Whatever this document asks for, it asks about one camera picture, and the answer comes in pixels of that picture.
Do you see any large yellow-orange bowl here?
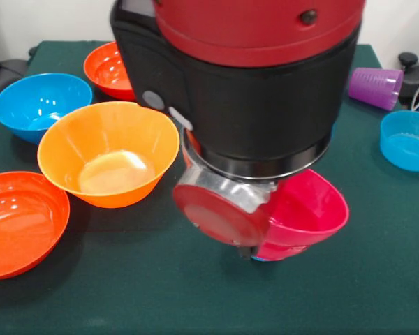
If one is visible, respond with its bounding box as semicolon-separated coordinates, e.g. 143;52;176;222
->
36;100;181;209

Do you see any large orange bowl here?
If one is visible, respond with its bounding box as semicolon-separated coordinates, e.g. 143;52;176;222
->
0;170;71;281
83;40;137;102

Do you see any dark green table cloth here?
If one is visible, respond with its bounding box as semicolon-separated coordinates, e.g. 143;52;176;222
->
0;40;419;335

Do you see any large blue bowl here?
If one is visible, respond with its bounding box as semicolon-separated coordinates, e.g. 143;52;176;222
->
0;72;94;146

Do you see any small pink bowl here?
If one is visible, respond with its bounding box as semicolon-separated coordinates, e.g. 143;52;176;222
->
254;168;351;262

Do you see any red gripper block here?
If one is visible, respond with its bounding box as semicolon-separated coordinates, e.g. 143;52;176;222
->
172;183;272;261

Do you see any purple cup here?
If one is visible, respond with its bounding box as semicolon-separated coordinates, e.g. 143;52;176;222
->
347;67;404;112

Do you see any small blue bowl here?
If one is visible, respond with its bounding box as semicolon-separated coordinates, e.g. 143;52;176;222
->
379;110;419;172

